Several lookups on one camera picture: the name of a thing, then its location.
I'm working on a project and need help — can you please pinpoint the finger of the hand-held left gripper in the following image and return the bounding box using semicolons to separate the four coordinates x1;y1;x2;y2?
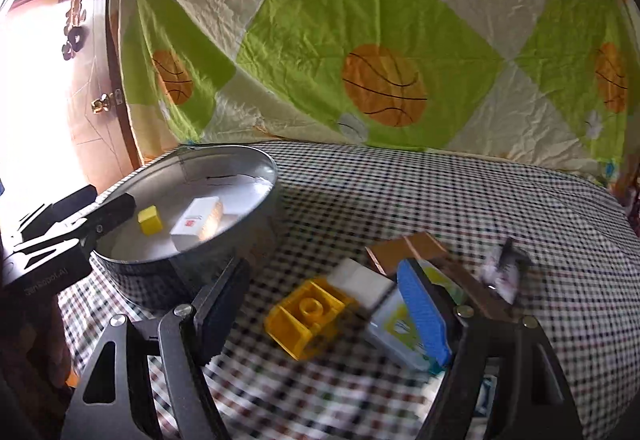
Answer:
17;185;99;237
75;193;137;251

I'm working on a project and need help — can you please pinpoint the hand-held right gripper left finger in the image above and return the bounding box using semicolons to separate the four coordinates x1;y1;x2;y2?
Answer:
60;259;252;440

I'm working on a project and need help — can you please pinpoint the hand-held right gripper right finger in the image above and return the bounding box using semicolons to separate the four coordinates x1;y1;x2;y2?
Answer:
396;258;586;440

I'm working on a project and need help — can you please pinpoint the green and white card box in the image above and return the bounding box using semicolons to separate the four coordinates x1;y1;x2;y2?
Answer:
362;265;466;373

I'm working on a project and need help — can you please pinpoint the small yellow block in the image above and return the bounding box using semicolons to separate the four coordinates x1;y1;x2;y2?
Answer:
137;206;165;236

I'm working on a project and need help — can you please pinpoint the white foam block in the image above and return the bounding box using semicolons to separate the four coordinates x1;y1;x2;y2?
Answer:
325;257;398;313

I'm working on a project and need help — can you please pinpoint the round metal tin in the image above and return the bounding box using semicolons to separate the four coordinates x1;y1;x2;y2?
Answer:
89;144;283;316

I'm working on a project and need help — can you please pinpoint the yellow toy brick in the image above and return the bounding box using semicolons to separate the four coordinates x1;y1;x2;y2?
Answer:
264;277;358;361

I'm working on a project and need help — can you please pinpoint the white cardboard box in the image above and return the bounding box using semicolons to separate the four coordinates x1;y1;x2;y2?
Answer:
169;196;225;252

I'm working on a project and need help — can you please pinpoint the black sequin hair clip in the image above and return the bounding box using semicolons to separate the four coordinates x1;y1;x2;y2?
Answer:
477;237;533;306

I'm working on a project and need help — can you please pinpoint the person's left forearm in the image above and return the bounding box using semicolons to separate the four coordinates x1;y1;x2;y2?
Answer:
0;292;76;391

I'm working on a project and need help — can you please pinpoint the brown plastic comb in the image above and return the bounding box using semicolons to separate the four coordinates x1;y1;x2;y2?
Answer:
365;232;523;323

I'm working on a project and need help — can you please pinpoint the brass door knob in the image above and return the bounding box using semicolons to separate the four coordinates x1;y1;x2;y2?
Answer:
90;92;123;115

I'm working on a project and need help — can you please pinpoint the checkered tablecloth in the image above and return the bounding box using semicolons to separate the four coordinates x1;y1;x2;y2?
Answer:
57;140;633;440

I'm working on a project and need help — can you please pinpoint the brown wooden door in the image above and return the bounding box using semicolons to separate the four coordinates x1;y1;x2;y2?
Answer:
0;0;143;221

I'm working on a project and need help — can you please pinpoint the door ornament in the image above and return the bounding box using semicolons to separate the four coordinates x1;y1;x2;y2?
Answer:
61;0;88;61

